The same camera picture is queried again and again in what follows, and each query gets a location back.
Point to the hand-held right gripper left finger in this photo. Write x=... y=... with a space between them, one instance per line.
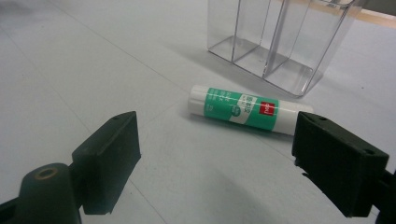
x=107 y=161

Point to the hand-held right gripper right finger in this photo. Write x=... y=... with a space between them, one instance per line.
x=339 y=165

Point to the green and white glue stick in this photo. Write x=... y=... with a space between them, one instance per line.
x=239 y=109

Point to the clear plastic compartment organizer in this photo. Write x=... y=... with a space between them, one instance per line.
x=277 y=43

